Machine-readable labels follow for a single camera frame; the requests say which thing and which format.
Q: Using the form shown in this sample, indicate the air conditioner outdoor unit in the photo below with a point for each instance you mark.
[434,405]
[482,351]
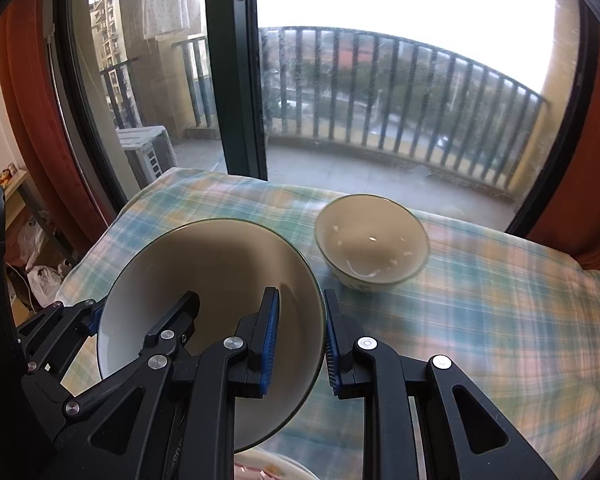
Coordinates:
[145,155]

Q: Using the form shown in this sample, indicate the white red-rimmed plate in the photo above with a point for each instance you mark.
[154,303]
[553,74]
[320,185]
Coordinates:
[290,471]

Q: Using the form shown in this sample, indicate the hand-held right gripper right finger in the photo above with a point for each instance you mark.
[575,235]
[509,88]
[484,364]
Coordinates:
[331,345]

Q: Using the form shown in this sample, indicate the dark window frame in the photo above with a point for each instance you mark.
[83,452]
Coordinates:
[235,85]

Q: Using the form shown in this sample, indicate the balcony railing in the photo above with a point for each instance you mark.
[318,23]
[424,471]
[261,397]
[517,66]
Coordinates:
[290,29]

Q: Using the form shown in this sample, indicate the small colourful figurines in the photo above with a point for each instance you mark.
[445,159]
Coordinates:
[5,174]

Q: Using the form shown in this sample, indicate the cream floral bowl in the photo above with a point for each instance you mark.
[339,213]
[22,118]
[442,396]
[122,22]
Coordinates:
[370,240]
[205,260]

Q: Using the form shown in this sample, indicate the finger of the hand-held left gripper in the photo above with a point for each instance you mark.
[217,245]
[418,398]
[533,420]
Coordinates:
[96,316]
[177,317]

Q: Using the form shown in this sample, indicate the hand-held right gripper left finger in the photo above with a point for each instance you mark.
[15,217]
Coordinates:
[270,340]

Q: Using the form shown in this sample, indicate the orange curtain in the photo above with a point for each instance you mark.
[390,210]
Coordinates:
[35,85]
[570,220]

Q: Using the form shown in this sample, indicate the white plastic bag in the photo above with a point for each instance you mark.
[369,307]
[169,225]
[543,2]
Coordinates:
[27,242]
[42,282]

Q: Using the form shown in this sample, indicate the apartment building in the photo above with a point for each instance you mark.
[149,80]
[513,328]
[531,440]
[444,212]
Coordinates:
[107,25]

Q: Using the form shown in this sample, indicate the plaid tablecloth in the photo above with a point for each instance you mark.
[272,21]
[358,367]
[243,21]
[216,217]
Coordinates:
[480,335]

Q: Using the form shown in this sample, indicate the wooden shelf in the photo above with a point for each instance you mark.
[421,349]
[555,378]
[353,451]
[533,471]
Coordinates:
[17,185]

